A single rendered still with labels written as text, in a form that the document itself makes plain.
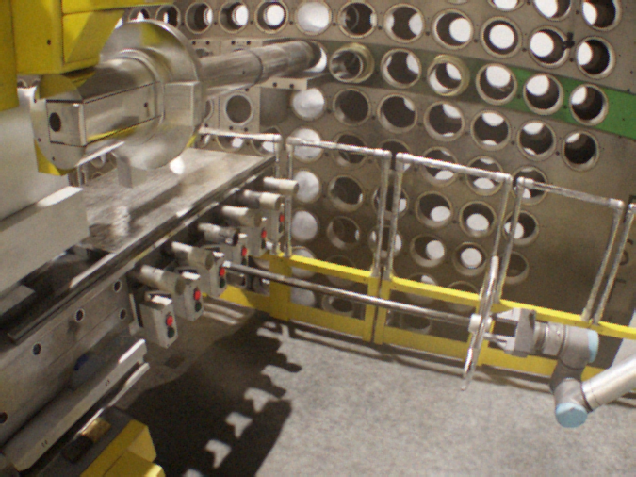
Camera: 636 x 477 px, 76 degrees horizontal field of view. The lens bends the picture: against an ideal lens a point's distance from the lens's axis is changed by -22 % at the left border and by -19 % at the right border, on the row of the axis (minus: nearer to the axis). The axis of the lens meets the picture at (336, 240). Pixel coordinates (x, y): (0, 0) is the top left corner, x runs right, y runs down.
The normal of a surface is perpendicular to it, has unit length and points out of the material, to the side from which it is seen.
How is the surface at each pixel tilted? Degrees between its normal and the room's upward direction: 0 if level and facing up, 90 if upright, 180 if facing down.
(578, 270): 90
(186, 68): 90
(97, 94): 63
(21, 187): 68
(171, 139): 90
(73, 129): 90
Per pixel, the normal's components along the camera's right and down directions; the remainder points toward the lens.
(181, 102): -0.33, 0.40
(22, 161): 0.89, -0.15
